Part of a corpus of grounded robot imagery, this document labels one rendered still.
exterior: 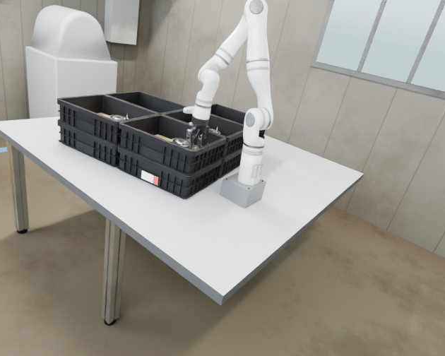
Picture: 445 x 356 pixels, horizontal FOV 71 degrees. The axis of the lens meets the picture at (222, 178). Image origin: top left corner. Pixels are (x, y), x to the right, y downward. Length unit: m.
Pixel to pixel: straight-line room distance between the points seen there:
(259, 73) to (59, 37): 2.24
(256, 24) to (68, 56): 2.21
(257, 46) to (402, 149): 2.09
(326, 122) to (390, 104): 0.57
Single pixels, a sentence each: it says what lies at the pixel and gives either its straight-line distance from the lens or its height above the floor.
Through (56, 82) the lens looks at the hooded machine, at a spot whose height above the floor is 0.69.
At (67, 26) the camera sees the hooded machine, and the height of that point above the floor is 1.15.
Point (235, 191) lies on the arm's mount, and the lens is 1.39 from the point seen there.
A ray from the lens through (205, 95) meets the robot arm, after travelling 1.35.
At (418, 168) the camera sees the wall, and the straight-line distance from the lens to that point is 3.17.
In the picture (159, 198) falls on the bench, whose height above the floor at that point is 0.70.
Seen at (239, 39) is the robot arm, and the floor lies 1.36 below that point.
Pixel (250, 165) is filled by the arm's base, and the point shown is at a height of 0.88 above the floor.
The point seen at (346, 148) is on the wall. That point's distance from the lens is 3.25.
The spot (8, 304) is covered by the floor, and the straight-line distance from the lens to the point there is 1.93.
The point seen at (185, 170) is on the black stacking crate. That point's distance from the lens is 1.30.
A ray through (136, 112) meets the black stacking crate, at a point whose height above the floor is 0.90.
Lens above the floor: 1.37
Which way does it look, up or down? 25 degrees down
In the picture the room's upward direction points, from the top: 12 degrees clockwise
